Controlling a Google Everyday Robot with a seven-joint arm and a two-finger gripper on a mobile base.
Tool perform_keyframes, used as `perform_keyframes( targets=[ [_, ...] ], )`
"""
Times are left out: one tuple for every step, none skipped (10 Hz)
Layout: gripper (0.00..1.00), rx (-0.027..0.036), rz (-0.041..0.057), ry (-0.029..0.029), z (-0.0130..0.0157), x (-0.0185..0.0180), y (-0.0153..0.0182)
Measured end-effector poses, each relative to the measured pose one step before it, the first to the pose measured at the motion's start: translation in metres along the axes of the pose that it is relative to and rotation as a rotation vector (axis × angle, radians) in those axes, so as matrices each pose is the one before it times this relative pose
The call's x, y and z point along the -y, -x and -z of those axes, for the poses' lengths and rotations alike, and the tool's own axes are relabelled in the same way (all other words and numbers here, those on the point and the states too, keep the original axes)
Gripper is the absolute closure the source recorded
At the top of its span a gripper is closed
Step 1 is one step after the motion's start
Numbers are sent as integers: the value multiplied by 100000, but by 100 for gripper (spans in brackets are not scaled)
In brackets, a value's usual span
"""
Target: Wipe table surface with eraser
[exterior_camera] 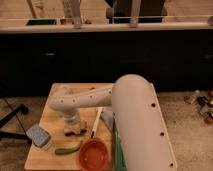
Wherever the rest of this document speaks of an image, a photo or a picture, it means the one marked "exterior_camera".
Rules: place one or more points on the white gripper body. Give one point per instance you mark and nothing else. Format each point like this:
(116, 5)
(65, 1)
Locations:
(74, 125)

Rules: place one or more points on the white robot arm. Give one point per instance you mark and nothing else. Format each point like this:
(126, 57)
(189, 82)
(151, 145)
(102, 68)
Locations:
(141, 127)

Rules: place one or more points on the grey blue eraser sponge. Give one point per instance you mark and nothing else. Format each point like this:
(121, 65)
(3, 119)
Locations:
(39, 136)

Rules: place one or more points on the white stick tool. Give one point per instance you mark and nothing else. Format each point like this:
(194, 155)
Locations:
(95, 125)

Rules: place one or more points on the green chili pepper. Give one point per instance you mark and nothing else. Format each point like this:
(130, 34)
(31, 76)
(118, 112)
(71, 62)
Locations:
(67, 151)

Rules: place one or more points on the grey metal plate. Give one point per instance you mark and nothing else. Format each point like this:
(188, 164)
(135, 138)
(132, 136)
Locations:
(108, 118)

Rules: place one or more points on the orange plastic bowl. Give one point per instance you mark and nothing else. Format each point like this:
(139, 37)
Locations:
(93, 155)

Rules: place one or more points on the black chair base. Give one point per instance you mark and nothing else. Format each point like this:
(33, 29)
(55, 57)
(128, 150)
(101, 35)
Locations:
(11, 126)

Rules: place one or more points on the green tray on ledge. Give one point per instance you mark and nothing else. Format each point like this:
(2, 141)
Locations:
(35, 22)

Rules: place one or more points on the clutter pile on floor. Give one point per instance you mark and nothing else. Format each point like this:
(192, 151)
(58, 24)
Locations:
(205, 104)

